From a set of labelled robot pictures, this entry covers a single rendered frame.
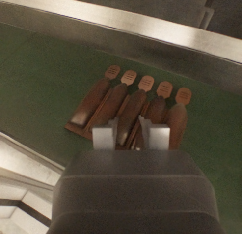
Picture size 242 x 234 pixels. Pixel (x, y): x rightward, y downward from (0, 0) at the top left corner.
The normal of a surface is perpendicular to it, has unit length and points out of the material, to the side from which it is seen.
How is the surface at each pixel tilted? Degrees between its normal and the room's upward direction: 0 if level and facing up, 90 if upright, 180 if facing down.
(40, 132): 2
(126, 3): 90
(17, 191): 90
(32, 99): 2
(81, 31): 90
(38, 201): 0
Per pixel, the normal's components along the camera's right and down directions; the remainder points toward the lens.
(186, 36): -0.37, 0.35
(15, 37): -0.03, -0.51
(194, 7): -0.43, 0.78
